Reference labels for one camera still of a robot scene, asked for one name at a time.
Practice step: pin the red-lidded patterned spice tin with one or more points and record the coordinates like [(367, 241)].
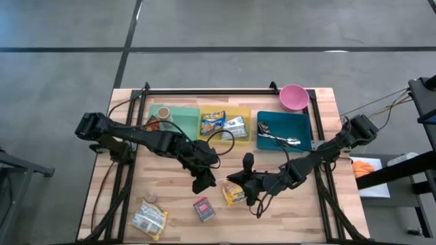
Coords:
[(203, 209)]

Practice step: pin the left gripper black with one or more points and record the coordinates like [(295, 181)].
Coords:
[(201, 154)]

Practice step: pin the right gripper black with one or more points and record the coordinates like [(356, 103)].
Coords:
[(269, 180)]

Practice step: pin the black side table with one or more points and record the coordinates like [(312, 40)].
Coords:
[(391, 173)]

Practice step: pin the white paper sheet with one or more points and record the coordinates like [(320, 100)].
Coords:
[(374, 190)]

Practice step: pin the pink bowl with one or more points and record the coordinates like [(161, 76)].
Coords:
[(294, 97)]

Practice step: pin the blue-edged ramen packet silver back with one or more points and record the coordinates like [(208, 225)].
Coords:
[(235, 128)]

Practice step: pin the white and yellow ramen packet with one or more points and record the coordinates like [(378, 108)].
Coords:
[(148, 219)]

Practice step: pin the orange spice packet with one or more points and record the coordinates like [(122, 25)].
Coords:
[(152, 125)]

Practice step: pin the grey metal stand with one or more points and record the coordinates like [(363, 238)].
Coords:
[(20, 163)]

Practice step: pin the small glass spice jar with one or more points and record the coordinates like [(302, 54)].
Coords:
[(150, 197)]

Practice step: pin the black aluminium table frame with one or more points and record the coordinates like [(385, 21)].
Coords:
[(211, 92)]

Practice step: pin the blue soy sauce ramen packet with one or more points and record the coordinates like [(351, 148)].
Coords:
[(213, 122)]

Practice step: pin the yellow chicken ramen packet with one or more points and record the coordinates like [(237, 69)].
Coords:
[(233, 197)]

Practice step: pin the orange cloth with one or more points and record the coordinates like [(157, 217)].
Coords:
[(362, 169)]

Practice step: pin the green plastic bin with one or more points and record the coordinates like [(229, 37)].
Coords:
[(185, 119)]

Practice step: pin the blue plastic bin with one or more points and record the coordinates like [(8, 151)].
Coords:
[(293, 122)]

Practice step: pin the white plastic box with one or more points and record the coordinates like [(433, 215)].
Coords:
[(403, 158)]

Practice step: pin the dark metal spoon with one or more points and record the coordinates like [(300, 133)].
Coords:
[(263, 126)]

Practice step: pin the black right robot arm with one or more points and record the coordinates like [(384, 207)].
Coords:
[(323, 153)]

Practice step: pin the saffron glass jar cork lid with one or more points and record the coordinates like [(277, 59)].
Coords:
[(163, 113)]

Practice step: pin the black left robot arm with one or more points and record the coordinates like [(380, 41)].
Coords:
[(143, 136)]

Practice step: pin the yellow plastic bin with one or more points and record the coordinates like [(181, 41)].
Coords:
[(235, 110)]

